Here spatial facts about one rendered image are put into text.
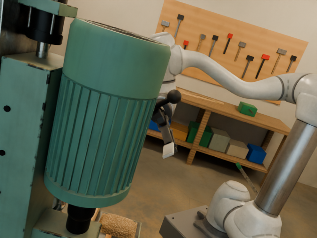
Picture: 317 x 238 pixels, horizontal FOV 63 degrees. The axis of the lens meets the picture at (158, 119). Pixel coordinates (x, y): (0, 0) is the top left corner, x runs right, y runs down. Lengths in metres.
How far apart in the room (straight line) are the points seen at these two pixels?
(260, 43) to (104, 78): 3.56
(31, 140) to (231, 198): 0.95
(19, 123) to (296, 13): 3.81
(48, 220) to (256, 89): 0.83
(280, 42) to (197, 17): 1.17
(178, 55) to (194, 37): 2.87
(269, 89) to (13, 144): 0.89
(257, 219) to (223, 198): 0.21
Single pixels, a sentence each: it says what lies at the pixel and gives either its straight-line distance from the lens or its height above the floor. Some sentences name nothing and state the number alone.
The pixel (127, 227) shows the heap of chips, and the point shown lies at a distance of 0.90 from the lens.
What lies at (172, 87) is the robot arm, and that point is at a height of 1.36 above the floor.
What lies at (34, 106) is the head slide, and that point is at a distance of 0.47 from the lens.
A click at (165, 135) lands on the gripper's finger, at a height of 1.26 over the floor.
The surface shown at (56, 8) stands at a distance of 0.47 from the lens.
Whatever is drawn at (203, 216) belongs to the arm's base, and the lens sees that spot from 1.43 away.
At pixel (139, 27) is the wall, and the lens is 3.85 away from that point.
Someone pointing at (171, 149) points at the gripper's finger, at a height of 1.25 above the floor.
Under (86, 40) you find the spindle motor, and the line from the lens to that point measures 0.41.
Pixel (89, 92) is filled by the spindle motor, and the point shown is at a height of 1.41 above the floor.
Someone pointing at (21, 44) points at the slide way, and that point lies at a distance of 0.52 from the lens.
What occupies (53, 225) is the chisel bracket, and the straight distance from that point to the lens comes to 0.66.
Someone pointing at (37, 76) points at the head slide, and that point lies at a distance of 0.45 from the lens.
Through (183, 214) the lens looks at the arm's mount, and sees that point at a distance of 1.42.
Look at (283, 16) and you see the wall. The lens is 3.99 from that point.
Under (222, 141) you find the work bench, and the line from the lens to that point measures 3.62.
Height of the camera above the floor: 1.52
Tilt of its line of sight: 18 degrees down
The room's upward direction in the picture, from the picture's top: 18 degrees clockwise
